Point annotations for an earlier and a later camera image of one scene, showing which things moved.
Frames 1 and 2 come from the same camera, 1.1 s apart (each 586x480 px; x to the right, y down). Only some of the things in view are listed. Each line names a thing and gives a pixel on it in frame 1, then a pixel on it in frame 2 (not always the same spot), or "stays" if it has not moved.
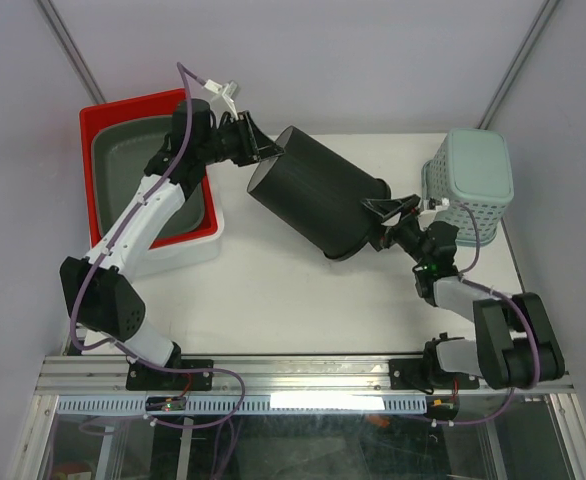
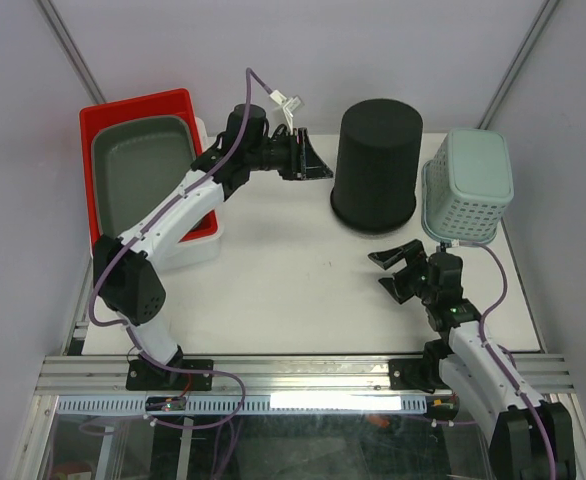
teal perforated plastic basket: [473, 167] stays
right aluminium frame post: [533, 33] stays
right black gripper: [390, 207] → [412, 252]
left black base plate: [145, 377] stays
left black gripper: [256, 145] → [305, 163]
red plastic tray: [125, 109] stays
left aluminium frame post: [58, 28] stays
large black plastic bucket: [318, 192] → [376, 165]
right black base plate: [417, 374] stays
